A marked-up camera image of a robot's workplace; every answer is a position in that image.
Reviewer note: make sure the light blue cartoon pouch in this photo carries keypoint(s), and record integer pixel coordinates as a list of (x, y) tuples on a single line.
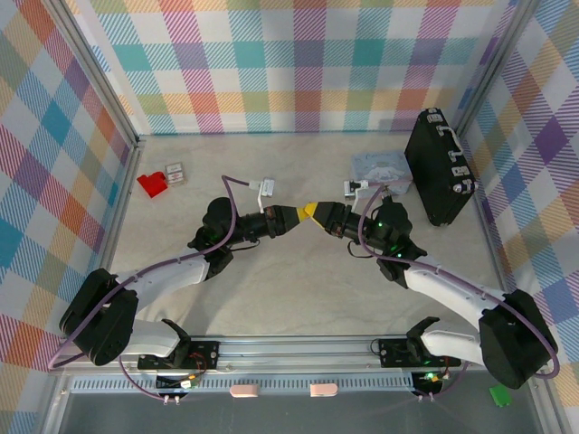
[(380, 165)]

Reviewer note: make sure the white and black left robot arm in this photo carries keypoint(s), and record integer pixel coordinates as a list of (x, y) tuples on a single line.
[(172, 273)]

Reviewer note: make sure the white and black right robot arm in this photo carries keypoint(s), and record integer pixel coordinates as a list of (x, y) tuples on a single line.
[(445, 282)]

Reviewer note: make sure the black briefcase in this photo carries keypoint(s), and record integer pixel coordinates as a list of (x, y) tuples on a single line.
[(429, 172)]

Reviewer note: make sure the small card box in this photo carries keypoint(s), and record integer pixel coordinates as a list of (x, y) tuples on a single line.
[(175, 174)]

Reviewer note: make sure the red plastic block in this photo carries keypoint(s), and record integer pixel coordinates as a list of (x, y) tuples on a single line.
[(151, 184)]

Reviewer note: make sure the black controller board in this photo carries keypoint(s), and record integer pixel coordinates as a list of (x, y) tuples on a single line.
[(427, 383), (172, 383)]

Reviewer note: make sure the pink tag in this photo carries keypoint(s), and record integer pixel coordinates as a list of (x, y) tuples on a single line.
[(324, 390), (244, 391)]

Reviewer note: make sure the green plastic block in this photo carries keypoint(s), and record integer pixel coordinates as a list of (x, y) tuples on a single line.
[(500, 395)]

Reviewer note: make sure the aluminium side rail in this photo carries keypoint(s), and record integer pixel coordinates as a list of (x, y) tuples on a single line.
[(122, 203), (500, 248)]

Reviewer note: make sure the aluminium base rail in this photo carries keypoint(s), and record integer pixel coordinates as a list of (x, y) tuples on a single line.
[(294, 350)]

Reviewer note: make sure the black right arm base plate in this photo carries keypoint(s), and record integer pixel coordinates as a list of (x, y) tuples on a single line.
[(393, 352)]

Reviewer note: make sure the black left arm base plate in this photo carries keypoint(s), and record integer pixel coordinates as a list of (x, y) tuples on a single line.
[(203, 355)]

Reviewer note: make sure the aluminium frame post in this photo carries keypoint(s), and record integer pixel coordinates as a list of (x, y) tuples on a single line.
[(497, 68), (99, 68)]

